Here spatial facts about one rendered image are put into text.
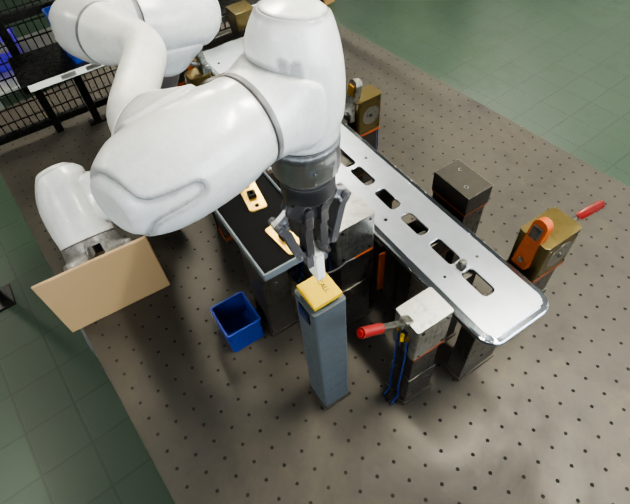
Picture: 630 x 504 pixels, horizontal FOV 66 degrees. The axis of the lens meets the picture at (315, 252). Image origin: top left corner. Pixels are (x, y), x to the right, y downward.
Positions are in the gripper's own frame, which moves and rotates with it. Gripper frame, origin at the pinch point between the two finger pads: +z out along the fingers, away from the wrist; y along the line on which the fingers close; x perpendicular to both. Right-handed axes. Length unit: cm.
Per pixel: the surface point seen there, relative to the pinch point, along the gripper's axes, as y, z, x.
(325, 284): 1.5, 8.3, 0.2
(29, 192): -47, 54, 122
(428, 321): 16.0, 18.2, -12.2
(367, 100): 50, 20, 52
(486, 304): 31.1, 24.2, -13.8
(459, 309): 25.7, 23.9, -11.6
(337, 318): 1.4, 15.1, -3.4
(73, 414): -77, 124, 75
